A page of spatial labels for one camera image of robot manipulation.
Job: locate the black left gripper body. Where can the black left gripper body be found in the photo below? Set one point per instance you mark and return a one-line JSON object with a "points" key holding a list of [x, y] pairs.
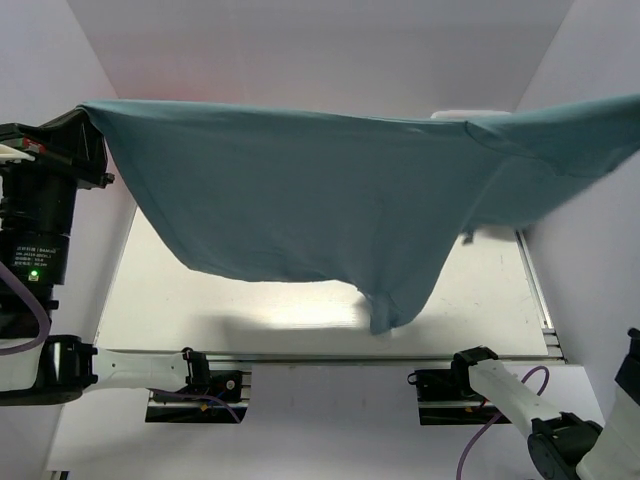
{"points": [[70, 165]]}

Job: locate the blue-grey t-shirt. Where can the blue-grey t-shirt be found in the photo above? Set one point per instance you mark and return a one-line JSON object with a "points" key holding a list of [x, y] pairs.
{"points": [[260, 195]]}

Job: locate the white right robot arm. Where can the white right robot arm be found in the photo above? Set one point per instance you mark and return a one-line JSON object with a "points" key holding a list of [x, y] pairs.
{"points": [[561, 445]]}

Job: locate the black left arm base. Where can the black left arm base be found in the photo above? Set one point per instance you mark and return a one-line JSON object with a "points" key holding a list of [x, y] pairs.
{"points": [[221, 400]]}

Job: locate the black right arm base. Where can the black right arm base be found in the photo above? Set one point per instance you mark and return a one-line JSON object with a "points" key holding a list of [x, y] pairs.
{"points": [[441, 402]]}

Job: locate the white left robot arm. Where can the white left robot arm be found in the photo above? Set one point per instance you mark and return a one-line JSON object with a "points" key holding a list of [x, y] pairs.
{"points": [[39, 368]]}

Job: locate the white plastic basket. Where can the white plastic basket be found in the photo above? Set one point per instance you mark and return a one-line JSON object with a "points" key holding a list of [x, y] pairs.
{"points": [[462, 114]]}

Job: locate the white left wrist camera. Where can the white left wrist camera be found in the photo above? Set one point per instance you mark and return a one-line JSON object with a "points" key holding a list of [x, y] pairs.
{"points": [[9, 155]]}

